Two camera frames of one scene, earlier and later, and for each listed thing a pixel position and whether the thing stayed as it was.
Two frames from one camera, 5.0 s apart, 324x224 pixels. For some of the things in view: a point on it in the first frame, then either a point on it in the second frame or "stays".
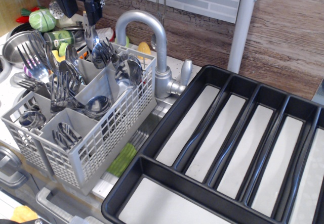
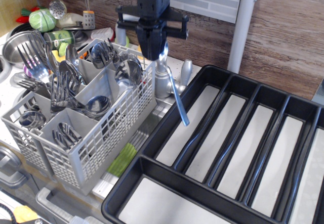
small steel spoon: (91, 37) to (163, 57)
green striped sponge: (117, 167) stays
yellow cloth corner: (22, 214) stays
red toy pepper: (25, 14) stays
